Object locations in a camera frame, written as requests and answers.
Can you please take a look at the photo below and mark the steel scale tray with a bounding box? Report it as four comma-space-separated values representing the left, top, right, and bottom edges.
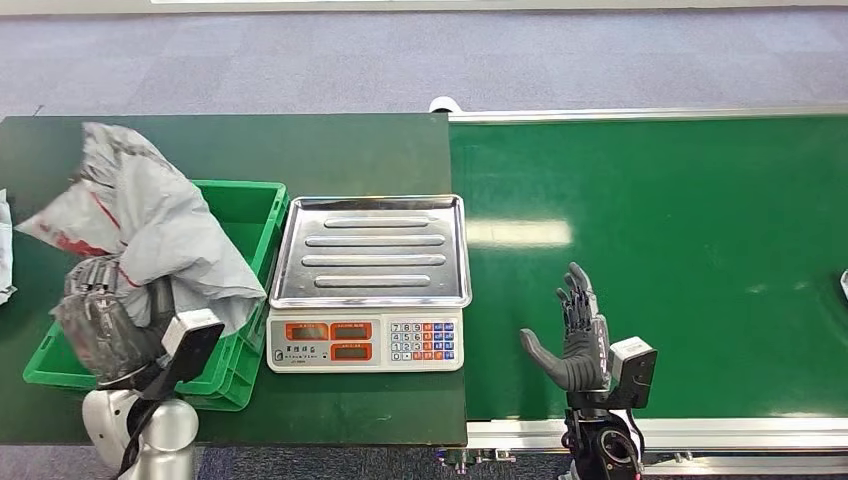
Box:
268, 194, 474, 311

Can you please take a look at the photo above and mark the white plastic package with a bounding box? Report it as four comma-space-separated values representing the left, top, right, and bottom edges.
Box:
0, 189, 19, 307

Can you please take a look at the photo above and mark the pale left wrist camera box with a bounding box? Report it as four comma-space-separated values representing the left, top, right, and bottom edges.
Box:
158, 307, 227, 401

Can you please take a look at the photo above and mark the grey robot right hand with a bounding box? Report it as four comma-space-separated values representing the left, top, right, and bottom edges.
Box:
519, 262, 613, 394

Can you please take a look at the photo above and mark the grey poly mailer red print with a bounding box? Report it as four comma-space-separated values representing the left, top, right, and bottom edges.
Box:
13, 121, 268, 338

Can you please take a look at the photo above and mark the white electronic scale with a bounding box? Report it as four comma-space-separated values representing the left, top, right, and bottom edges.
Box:
265, 194, 474, 374

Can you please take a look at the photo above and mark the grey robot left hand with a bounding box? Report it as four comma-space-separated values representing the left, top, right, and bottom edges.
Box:
52, 256, 178, 389

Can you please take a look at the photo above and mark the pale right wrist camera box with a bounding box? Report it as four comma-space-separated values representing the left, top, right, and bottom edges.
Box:
607, 335, 659, 411

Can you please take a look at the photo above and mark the green conveyor belt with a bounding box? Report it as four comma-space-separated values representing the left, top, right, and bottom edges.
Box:
449, 115, 848, 423

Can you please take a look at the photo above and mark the metal conveyor bracket with bolts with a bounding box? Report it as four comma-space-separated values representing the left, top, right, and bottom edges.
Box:
435, 448, 518, 476

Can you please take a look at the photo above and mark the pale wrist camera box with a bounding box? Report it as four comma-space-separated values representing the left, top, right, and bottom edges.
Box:
158, 307, 227, 401
607, 335, 659, 411

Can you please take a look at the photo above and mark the green plastic crate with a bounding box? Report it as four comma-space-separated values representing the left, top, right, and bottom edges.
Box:
22, 179, 291, 413

